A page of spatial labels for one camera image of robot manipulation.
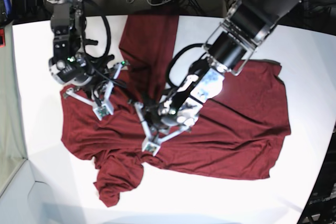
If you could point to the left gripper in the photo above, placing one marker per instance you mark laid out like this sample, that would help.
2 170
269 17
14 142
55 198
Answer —
163 121

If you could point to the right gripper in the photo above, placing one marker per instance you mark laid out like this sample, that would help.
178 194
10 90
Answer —
97 93

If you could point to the dark red t-shirt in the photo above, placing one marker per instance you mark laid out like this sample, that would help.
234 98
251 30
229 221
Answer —
239 134

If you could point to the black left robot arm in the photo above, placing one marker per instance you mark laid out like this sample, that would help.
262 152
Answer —
245 27

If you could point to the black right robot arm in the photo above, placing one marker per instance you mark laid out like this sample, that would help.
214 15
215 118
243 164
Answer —
89 79

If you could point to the green cloth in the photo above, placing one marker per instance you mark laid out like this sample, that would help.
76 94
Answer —
13 150

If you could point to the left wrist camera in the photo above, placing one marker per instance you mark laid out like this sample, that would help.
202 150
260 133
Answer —
150 147

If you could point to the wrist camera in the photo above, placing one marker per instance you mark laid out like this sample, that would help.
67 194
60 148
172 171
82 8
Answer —
150 147
103 110

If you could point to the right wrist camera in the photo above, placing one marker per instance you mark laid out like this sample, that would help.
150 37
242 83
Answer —
103 110

